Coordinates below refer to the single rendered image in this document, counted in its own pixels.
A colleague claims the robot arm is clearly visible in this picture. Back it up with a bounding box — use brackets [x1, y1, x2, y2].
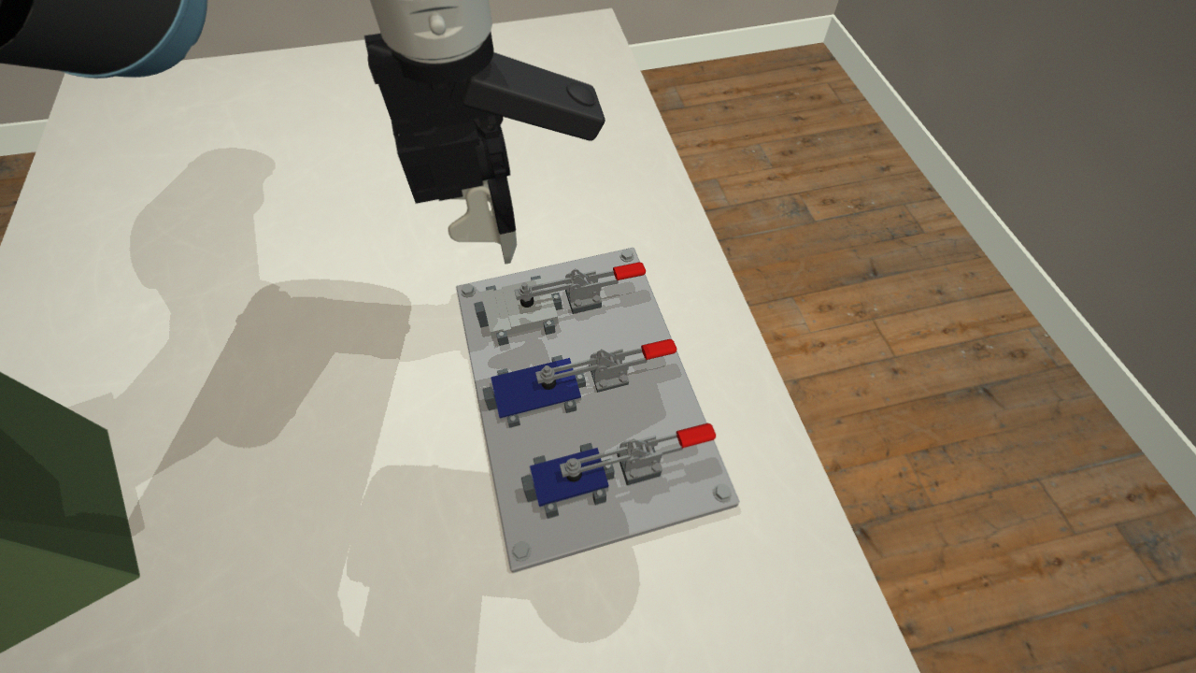
[0, 0, 605, 141]

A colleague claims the toggle clamp with red handle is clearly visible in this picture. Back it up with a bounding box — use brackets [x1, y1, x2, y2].
[535, 339, 676, 393]
[560, 423, 716, 485]

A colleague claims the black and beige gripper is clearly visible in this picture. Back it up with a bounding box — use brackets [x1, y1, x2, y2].
[364, 32, 517, 265]

